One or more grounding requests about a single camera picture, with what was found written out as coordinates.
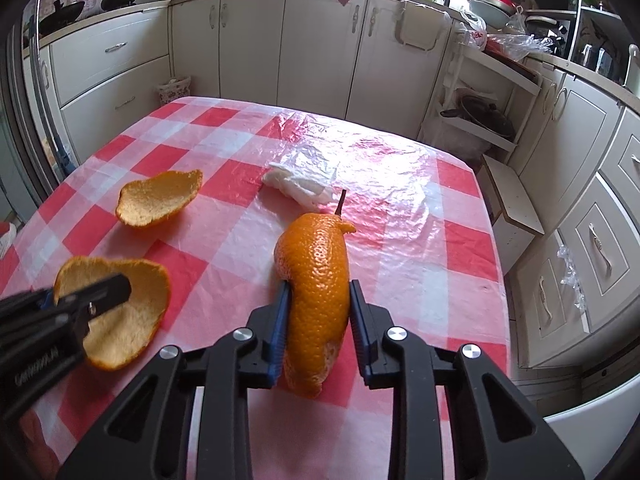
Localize shallow curved orange peel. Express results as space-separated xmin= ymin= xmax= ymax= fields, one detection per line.
xmin=115 ymin=169 xmax=204 ymax=228

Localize white bag with red print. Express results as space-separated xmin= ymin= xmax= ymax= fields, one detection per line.
xmin=460 ymin=10 xmax=488 ymax=51

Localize grey refrigerator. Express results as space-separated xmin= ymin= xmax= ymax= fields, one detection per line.
xmin=0 ymin=35 xmax=61 ymax=201

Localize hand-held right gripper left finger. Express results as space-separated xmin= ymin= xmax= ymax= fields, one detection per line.
xmin=55 ymin=280 xmax=293 ymax=480

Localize metal dish rack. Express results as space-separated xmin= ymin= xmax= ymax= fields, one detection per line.
xmin=567 ymin=2 xmax=640 ymax=86

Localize orange peel with stem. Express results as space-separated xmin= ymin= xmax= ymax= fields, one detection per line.
xmin=273 ymin=189 xmax=357 ymax=400

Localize wide cupped orange peel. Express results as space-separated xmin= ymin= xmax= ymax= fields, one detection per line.
xmin=52 ymin=256 xmax=172 ymax=372

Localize floral waste basket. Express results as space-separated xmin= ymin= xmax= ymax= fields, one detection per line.
xmin=159 ymin=76 xmax=192 ymax=107

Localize dark pan with lid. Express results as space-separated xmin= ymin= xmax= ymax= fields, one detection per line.
xmin=440 ymin=92 xmax=516 ymax=141

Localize white storage rack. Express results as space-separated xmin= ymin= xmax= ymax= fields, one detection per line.
xmin=417 ymin=42 xmax=543 ymax=163

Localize white red plastic bag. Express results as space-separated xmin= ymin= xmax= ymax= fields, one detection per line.
xmin=0 ymin=220 xmax=18 ymax=256

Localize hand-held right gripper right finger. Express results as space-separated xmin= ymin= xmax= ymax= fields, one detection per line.
xmin=348 ymin=279 xmax=586 ymax=480

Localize white step stool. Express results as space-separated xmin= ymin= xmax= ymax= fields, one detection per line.
xmin=481 ymin=155 xmax=546 ymax=276

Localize clear plastic film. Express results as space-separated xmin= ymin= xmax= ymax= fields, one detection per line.
xmin=272 ymin=112 xmax=446 ymax=221

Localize white tissue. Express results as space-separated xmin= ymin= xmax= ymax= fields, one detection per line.
xmin=261 ymin=152 xmax=338 ymax=211

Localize small clear plastic bag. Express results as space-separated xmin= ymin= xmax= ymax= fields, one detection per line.
xmin=556 ymin=245 xmax=587 ymax=333

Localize small black wok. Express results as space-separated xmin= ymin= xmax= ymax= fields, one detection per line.
xmin=37 ymin=0 xmax=87 ymax=36

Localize red white checked tablecloth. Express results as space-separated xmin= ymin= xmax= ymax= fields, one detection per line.
xmin=0 ymin=96 xmax=511 ymax=480

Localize white kitchen cabinets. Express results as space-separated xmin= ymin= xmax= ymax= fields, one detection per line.
xmin=37 ymin=0 xmax=640 ymax=371

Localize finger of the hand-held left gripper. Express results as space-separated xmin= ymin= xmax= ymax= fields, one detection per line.
xmin=0 ymin=287 xmax=57 ymax=317
xmin=30 ymin=272 xmax=133 ymax=346

